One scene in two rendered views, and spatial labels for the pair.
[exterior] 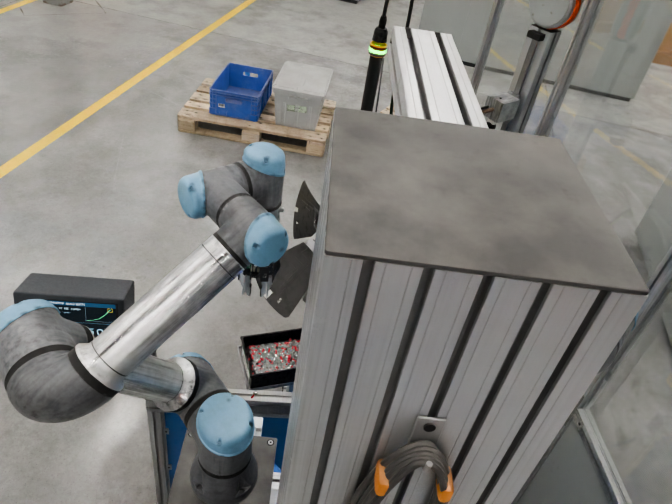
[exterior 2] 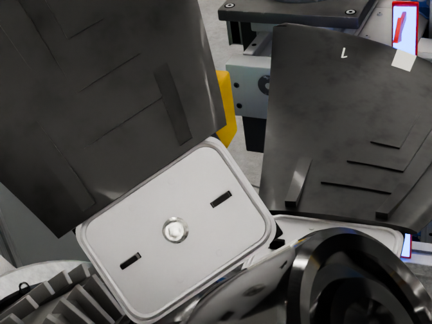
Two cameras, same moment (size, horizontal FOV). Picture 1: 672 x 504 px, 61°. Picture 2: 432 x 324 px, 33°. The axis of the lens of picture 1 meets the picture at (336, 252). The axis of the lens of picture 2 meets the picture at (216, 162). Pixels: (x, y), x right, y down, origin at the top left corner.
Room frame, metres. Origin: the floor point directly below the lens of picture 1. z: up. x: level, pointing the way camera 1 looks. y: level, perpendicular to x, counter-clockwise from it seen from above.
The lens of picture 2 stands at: (1.74, 0.12, 1.49)
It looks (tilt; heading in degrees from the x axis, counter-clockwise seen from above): 35 degrees down; 214
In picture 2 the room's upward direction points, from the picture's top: 9 degrees counter-clockwise
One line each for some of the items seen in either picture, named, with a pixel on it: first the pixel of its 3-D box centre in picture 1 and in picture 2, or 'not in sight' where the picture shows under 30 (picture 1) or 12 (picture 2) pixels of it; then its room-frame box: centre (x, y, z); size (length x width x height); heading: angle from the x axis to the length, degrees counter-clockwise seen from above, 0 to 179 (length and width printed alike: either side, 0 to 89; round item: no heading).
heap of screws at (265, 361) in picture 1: (277, 359); not in sight; (1.22, 0.13, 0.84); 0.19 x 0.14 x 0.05; 114
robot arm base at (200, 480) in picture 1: (224, 463); not in sight; (0.69, 0.16, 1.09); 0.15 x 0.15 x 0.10
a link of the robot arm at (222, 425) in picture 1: (223, 430); not in sight; (0.69, 0.17, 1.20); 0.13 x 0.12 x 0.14; 45
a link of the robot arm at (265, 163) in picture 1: (261, 176); not in sight; (0.88, 0.16, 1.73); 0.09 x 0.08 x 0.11; 135
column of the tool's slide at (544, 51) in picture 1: (466, 247); not in sight; (1.94, -0.53, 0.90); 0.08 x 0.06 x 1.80; 44
